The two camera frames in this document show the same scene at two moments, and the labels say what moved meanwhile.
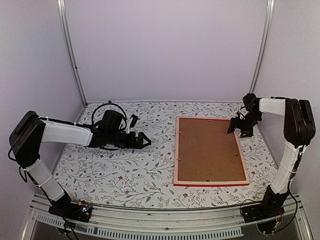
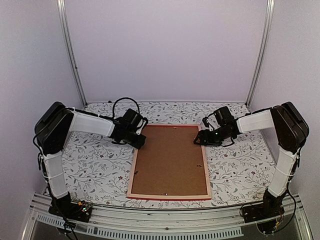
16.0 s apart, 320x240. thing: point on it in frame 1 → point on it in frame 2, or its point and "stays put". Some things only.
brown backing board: (207, 152) → (169, 162)
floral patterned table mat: (142, 177) stays put
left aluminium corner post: (61, 4) stays put
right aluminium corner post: (263, 46) stays put
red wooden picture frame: (204, 183) → (169, 166)
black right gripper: (248, 132) → (201, 134)
